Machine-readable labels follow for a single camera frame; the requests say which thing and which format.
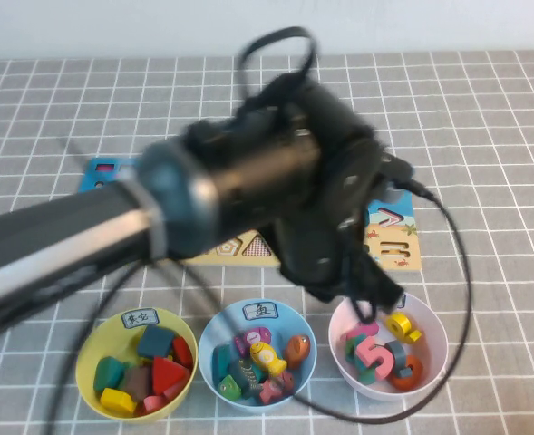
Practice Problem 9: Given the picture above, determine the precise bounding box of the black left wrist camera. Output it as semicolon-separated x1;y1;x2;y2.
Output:
374;153;433;205

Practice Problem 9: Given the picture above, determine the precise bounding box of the yellow number six piece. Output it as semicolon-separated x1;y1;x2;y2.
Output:
385;311;424;345

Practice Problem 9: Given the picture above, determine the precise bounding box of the yellow shape block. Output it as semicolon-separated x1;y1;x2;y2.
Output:
99;388;138;415

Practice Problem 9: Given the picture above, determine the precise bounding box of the green number piece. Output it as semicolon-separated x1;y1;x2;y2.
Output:
343;335;367;364

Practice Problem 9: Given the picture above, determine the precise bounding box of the dark teal square block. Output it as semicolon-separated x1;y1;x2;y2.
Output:
137;324;178;361

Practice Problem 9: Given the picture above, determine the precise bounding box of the pink fish number five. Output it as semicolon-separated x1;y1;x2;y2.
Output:
259;371;296;406

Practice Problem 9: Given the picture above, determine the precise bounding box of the yellow plastic bowl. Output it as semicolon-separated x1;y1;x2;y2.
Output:
74;307;199;422

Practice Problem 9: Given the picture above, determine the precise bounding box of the pink number five piece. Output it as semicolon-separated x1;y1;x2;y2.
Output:
355;334;396;382

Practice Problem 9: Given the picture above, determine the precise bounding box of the orange brown fish piece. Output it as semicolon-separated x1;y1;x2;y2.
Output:
284;333;313;370

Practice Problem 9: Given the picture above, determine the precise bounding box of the pink shape block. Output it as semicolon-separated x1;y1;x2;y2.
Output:
141;394;169;415

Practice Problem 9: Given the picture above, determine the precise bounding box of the red rounded block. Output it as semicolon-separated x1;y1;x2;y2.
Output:
171;335;195;370

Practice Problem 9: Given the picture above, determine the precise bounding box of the green fish piece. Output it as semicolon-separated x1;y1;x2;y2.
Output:
216;374;243;402

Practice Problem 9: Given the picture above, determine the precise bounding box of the light blue plastic bowl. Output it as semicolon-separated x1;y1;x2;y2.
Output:
198;298;317;406

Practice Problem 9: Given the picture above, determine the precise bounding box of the magenta number piece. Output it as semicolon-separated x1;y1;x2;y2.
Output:
345;320;381;342

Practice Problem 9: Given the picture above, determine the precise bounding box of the grey blue number piece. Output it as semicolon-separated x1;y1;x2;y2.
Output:
384;340;413;380

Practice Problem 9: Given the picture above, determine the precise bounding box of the grey white-checked tablecloth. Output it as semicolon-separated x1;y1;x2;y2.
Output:
0;48;534;435

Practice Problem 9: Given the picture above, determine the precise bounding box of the orange number piece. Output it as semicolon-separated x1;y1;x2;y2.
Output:
391;354;424;392

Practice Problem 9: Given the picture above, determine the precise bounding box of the teal fish piece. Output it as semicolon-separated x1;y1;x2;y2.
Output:
211;344;233;384

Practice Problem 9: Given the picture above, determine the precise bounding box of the red triangle block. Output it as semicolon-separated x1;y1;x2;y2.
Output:
150;356;191;396

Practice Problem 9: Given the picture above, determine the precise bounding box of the brown shape block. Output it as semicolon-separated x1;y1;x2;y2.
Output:
123;365;154;402

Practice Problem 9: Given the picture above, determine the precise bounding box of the sea-themed wooden puzzle board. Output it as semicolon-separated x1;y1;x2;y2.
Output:
78;156;424;273

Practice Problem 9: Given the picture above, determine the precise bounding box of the pink plastic bowl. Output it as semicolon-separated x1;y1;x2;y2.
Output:
328;289;449;402

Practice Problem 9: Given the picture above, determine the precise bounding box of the dark grey striped fish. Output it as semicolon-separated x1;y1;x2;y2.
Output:
228;358;266;400

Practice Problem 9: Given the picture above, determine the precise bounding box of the yellow fish number six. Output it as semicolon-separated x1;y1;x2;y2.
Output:
248;342;288;378

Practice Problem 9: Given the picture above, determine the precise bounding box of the magenta fish number one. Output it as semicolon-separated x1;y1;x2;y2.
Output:
233;326;273;357

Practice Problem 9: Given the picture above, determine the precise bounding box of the green shape block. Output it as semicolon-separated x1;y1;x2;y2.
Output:
92;356;126;394

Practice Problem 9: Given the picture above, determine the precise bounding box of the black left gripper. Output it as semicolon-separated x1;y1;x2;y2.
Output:
276;211;407;324

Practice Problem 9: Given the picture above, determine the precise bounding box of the black camera cable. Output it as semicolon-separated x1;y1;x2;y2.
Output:
44;25;475;435

